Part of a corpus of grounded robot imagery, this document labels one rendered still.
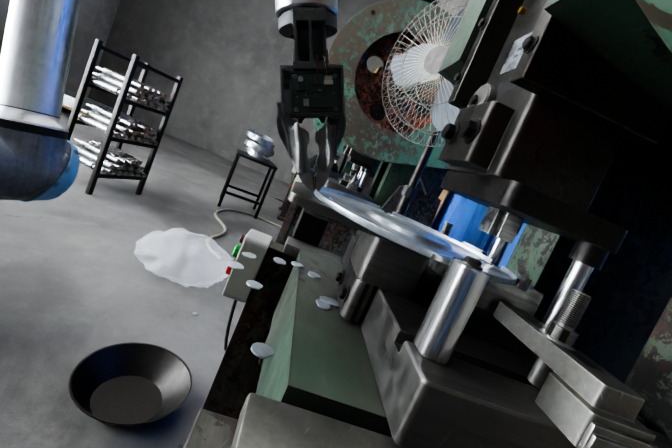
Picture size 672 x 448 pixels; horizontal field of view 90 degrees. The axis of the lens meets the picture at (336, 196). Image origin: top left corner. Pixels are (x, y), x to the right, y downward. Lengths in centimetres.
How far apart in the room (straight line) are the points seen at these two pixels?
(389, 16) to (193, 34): 609
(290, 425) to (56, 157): 60
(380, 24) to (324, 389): 175
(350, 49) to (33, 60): 139
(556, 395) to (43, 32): 83
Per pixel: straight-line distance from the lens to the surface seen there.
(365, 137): 179
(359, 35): 188
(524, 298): 50
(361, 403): 35
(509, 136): 46
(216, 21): 767
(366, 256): 44
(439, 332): 33
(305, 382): 34
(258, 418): 29
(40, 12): 77
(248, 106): 721
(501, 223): 52
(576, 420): 36
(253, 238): 70
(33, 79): 75
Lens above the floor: 83
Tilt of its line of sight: 6 degrees down
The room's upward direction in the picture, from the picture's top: 23 degrees clockwise
